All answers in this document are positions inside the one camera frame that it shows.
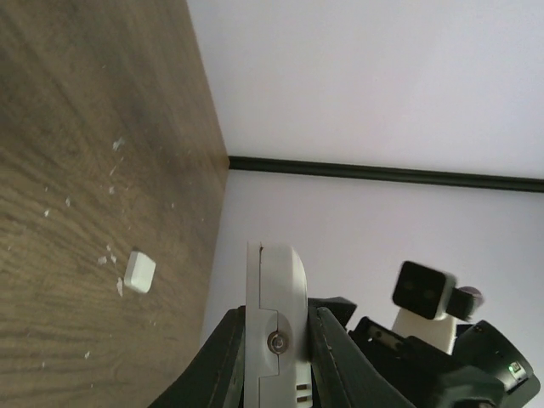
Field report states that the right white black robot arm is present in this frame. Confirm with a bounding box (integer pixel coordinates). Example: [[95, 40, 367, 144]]
[[348, 317, 541, 407]]

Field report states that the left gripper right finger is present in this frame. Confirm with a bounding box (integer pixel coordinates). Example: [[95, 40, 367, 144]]
[[308, 297, 412, 408]]

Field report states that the black enclosure frame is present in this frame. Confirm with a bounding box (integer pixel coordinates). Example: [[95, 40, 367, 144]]
[[229, 156, 543, 194]]

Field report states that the white battery cover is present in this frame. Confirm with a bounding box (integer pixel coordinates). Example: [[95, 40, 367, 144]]
[[123, 251, 156, 294]]

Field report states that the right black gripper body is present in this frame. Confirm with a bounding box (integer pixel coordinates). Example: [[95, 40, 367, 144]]
[[348, 317, 459, 407]]

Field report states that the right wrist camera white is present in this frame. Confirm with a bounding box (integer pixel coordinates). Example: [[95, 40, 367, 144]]
[[392, 261, 484, 354]]

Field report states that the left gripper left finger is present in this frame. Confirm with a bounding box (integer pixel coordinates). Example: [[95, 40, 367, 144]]
[[150, 306, 246, 408]]

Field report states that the white remote control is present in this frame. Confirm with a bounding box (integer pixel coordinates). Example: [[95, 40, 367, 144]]
[[244, 243, 314, 408]]

